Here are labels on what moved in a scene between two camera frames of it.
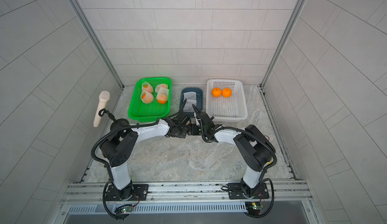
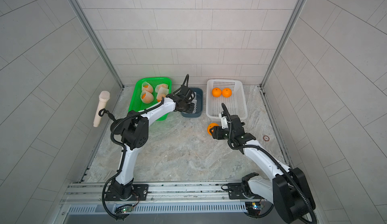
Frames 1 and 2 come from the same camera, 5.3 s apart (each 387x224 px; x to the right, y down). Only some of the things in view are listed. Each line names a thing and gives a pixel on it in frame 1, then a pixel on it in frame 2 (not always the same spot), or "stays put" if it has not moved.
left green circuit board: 124,210 stays put
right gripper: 194,132 → 218,130
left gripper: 184,134 → 190,110
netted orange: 146,97 stays put
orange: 216,92 stays put
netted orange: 227,92 stays put
